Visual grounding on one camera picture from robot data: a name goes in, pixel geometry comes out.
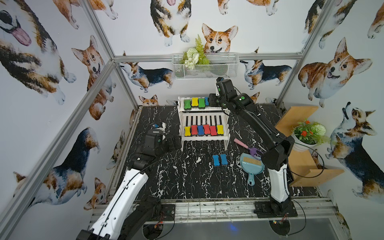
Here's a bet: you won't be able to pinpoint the wooden corner stand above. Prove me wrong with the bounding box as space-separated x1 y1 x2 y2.
276 106 345 187

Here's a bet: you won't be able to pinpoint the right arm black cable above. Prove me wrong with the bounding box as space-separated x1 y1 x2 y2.
281 137 326 236

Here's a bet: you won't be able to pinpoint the white pot red flowers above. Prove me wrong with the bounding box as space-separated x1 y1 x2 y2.
292 119 331 152

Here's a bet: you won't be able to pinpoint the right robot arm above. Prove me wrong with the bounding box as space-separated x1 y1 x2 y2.
210 77 294 216

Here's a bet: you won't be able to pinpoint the yellow eraser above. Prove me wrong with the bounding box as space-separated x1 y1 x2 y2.
184 126 192 137
216 125 224 136

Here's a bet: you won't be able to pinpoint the artificial fern and white flowers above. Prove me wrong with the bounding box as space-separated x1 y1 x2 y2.
180 35 210 70

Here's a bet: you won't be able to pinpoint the yellow eraser lower left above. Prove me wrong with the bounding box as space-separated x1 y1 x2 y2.
184 126 192 137

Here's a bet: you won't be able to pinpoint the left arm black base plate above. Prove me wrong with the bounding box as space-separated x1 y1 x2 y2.
147 204 176 223

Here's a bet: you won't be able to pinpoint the dark green eraser upper shelf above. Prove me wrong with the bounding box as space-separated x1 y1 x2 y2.
184 99 192 111

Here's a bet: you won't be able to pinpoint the yellow eraser lower right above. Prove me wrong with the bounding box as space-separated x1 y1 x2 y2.
216 125 224 136

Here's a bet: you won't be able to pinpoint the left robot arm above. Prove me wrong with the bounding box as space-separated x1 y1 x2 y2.
77 128 182 240

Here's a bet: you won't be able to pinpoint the blue eraser lower shelf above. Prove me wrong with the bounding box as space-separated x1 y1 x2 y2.
198 125 205 137

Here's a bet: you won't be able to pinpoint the teal dustpan with brush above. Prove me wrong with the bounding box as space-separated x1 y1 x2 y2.
240 153 265 186

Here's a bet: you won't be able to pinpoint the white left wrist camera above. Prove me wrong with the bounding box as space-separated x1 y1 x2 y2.
153 122 166 133

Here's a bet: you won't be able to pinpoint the white wooden two-tier shelf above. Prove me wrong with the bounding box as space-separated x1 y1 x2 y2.
178 97 230 150

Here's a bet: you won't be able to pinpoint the white wire wall basket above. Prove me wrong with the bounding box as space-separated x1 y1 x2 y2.
172 53 240 80

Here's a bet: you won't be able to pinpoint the red eraser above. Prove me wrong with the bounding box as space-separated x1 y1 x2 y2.
191 125 198 136
210 126 218 136
203 124 211 136

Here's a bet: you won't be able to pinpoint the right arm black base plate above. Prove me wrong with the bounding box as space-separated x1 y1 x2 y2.
254 199 298 219

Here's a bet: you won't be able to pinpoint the yellow eraser upper shelf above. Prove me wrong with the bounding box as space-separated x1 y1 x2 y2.
191 98 199 108

